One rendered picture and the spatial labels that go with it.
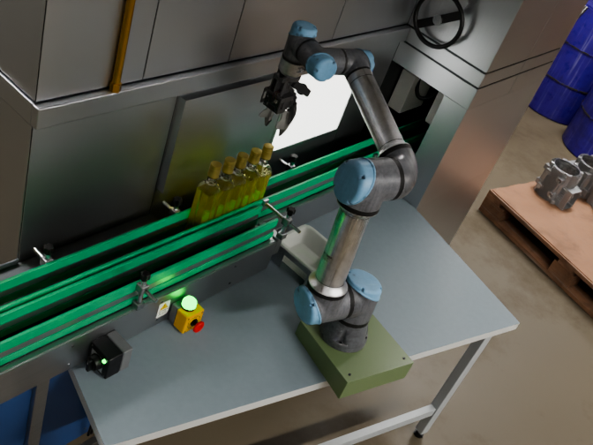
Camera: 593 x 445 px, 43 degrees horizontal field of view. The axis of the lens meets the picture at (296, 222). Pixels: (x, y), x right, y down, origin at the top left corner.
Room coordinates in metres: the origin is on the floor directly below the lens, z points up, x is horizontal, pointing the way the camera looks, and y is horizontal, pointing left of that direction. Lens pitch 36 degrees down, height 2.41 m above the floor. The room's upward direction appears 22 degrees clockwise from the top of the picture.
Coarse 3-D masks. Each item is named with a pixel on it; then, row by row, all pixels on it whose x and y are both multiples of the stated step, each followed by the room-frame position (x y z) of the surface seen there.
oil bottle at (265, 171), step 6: (258, 168) 2.02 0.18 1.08; (264, 168) 2.02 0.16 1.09; (270, 168) 2.04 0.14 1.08; (264, 174) 2.02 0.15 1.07; (270, 174) 2.05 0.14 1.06; (264, 180) 2.03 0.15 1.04; (258, 186) 2.01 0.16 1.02; (264, 186) 2.04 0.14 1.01; (258, 192) 2.02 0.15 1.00; (264, 192) 2.05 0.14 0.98; (252, 198) 2.01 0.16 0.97; (258, 198) 2.03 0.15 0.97
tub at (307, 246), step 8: (304, 224) 2.16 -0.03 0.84; (288, 232) 2.08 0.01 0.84; (296, 232) 2.12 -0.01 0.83; (304, 232) 2.15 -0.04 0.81; (312, 232) 2.15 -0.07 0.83; (288, 240) 2.08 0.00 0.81; (296, 240) 2.13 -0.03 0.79; (304, 240) 2.15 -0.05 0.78; (312, 240) 2.14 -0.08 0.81; (320, 240) 2.13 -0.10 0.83; (288, 248) 2.00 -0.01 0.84; (296, 248) 2.11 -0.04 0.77; (304, 248) 2.13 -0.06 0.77; (312, 248) 2.13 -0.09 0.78; (320, 248) 2.12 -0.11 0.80; (296, 256) 1.98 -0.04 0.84; (304, 256) 2.08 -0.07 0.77; (312, 256) 2.10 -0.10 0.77; (320, 256) 2.11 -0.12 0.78; (304, 264) 1.96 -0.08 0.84; (312, 264) 2.06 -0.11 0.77
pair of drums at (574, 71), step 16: (592, 0) 6.21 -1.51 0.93; (592, 16) 5.98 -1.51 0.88; (576, 32) 6.01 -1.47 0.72; (592, 32) 5.95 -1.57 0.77; (576, 48) 5.96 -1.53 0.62; (592, 48) 5.94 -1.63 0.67; (560, 64) 5.99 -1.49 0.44; (576, 64) 5.95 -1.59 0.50; (592, 64) 5.94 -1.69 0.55; (544, 80) 6.03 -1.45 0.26; (560, 80) 5.96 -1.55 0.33; (576, 80) 5.94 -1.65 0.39; (592, 80) 5.95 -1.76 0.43; (544, 96) 5.98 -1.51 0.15; (560, 96) 5.94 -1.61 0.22; (576, 96) 5.94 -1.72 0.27; (592, 96) 5.60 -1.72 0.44; (544, 112) 5.95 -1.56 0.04; (560, 112) 5.94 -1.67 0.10; (576, 112) 5.71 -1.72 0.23; (592, 112) 5.51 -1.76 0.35; (576, 128) 5.55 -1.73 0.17; (592, 128) 5.45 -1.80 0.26; (576, 144) 5.48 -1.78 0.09; (592, 144) 5.41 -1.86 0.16
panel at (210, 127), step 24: (192, 96) 1.88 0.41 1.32; (216, 96) 1.95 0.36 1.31; (240, 96) 2.05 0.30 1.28; (264, 96) 2.16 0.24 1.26; (192, 120) 1.89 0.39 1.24; (216, 120) 1.98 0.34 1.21; (240, 120) 2.08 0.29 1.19; (264, 120) 2.19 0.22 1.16; (168, 144) 1.86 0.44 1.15; (192, 144) 1.91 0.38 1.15; (216, 144) 2.01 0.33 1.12; (240, 144) 2.12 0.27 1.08; (168, 168) 1.85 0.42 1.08; (192, 168) 1.94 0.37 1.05
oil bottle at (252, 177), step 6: (246, 168) 1.98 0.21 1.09; (246, 174) 1.97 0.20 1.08; (252, 174) 1.97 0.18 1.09; (258, 174) 1.99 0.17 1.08; (252, 180) 1.97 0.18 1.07; (258, 180) 2.00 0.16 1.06; (246, 186) 1.96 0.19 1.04; (252, 186) 1.98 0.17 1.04; (246, 192) 1.96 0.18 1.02; (252, 192) 1.99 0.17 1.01; (246, 198) 1.97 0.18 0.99; (240, 204) 1.96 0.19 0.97; (246, 204) 1.98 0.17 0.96
